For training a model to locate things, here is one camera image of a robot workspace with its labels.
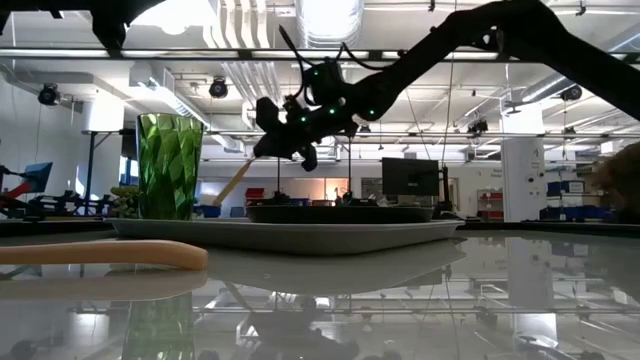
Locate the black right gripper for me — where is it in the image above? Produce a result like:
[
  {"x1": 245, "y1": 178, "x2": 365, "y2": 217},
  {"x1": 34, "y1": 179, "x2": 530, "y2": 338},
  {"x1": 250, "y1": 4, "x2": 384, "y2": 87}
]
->
[{"x1": 252, "y1": 97, "x2": 361, "y2": 171}]

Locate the black plate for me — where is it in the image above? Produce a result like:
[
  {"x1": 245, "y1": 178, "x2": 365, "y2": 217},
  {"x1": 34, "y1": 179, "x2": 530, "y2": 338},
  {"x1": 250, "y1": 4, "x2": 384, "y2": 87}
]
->
[{"x1": 244, "y1": 204, "x2": 435, "y2": 225}]

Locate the green faceted plastic cup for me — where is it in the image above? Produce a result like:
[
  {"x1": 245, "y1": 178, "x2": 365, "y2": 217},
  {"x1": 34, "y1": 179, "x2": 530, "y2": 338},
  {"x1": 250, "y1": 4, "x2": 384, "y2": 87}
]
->
[{"x1": 135, "y1": 112, "x2": 205, "y2": 221}]

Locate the grey serving tray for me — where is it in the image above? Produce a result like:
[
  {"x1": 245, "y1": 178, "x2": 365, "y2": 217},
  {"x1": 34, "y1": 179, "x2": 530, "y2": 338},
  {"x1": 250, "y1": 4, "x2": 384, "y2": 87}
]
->
[{"x1": 107, "y1": 216, "x2": 466, "y2": 257}]

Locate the black computer monitor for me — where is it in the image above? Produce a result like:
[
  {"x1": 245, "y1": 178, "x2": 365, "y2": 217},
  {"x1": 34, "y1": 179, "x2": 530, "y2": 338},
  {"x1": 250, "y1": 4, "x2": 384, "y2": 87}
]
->
[{"x1": 381, "y1": 157, "x2": 441, "y2": 198}]

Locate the pale beaded succulent plant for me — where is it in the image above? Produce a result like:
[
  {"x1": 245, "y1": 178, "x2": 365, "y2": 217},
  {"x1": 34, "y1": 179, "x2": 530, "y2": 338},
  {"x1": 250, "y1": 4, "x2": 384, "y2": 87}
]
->
[{"x1": 108, "y1": 185, "x2": 140, "y2": 219}]

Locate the shelf with red bins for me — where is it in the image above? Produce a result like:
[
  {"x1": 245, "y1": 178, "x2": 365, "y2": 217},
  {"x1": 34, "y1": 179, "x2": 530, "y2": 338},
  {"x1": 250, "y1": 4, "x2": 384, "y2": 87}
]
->
[{"x1": 477, "y1": 189, "x2": 505, "y2": 221}]

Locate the black bench machinery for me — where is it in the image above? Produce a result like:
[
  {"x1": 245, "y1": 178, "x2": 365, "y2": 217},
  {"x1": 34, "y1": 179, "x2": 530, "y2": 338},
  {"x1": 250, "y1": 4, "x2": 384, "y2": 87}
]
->
[{"x1": 0, "y1": 192, "x2": 114, "y2": 221}]

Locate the blue screen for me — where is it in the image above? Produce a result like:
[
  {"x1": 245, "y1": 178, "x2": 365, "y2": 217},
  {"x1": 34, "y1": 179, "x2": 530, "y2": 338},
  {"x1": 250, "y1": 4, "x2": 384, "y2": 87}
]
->
[{"x1": 22, "y1": 161, "x2": 54, "y2": 194}]

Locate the white pillar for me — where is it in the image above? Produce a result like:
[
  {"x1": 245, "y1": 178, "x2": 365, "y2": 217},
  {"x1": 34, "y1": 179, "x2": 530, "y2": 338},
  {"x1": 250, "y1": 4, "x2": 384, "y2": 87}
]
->
[{"x1": 501, "y1": 107, "x2": 547, "y2": 224}]

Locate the red machine part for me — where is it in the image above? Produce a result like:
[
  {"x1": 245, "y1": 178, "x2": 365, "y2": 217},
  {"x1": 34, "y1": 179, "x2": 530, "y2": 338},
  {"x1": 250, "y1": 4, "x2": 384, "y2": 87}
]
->
[{"x1": 0, "y1": 182, "x2": 31, "y2": 201}]

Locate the person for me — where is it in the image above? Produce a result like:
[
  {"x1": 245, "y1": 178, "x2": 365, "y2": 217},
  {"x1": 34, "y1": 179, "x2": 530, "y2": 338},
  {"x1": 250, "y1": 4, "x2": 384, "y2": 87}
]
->
[{"x1": 592, "y1": 142, "x2": 640, "y2": 225}]

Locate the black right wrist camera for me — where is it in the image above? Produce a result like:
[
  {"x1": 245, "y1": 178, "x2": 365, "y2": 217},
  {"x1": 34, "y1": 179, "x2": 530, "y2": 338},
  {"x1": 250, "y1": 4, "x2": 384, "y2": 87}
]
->
[{"x1": 305, "y1": 58, "x2": 347, "y2": 107}]

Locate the black camera cable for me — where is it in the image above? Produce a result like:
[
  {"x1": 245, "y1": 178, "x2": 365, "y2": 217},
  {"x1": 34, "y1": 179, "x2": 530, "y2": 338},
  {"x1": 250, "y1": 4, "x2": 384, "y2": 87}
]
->
[{"x1": 277, "y1": 23, "x2": 321, "y2": 101}]

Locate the black metal rig frame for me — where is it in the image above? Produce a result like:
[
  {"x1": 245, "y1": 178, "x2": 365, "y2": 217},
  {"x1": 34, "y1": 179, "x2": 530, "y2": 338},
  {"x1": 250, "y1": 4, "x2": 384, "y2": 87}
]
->
[{"x1": 0, "y1": 46, "x2": 640, "y2": 64}]

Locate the silver ventilation duct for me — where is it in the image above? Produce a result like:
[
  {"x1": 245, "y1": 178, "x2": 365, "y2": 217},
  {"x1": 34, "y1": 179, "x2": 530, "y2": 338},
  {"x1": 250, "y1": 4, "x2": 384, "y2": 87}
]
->
[{"x1": 294, "y1": 0, "x2": 366, "y2": 50}]

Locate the black frame with screen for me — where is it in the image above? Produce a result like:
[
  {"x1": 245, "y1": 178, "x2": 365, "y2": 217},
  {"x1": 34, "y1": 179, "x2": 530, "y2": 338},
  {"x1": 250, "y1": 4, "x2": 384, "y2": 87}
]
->
[{"x1": 82, "y1": 128, "x2": 139, "y2": 216}]

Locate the tan wooden spoon handle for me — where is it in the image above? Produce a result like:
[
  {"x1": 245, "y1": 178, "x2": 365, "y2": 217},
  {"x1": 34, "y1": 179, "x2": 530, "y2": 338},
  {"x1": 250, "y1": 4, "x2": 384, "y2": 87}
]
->
[{"x1": 0, "y1": 239, "x2": 209, "y2": 272}]

